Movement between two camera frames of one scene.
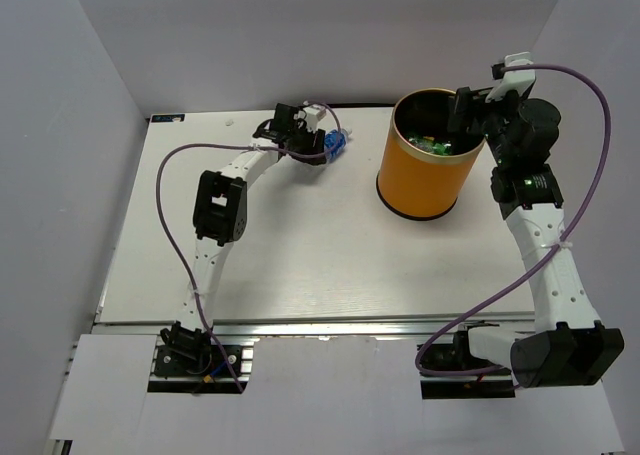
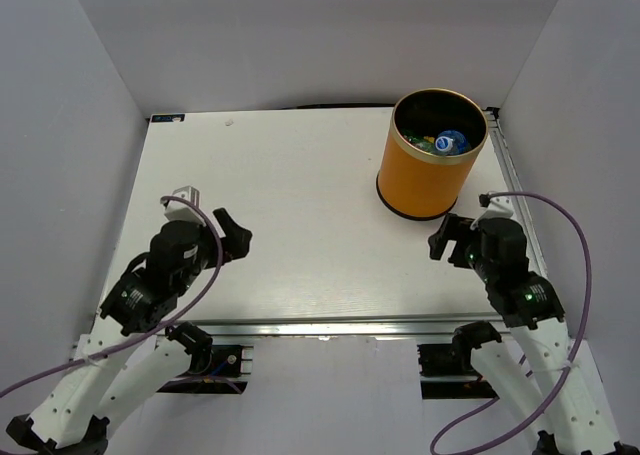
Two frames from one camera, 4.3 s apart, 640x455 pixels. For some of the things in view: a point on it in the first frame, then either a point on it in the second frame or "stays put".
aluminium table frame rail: (308, 326) stays put
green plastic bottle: (432, 145) stays put
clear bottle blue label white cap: (335, 141) to (451, 143)
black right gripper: (466, 102) to (453, 228)
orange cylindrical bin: (425, 167) stays put
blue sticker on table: (167, 117) stays put
